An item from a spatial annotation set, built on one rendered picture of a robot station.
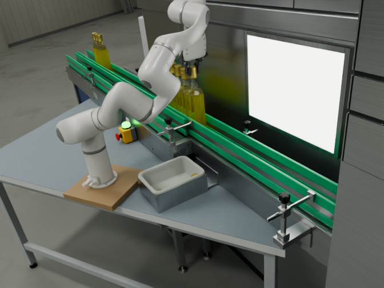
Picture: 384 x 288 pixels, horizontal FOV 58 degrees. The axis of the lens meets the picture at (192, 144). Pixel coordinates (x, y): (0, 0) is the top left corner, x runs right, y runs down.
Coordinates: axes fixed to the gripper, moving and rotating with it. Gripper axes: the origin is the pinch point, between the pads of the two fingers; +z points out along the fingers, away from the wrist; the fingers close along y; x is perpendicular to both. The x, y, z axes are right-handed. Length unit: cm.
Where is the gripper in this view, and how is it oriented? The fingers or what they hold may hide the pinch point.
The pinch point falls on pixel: (192, 68)
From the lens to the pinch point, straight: 143.3
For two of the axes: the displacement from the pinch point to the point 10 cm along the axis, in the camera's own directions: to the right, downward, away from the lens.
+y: -8.4, 3.3, -4.2
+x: 5.4, 5.7, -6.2
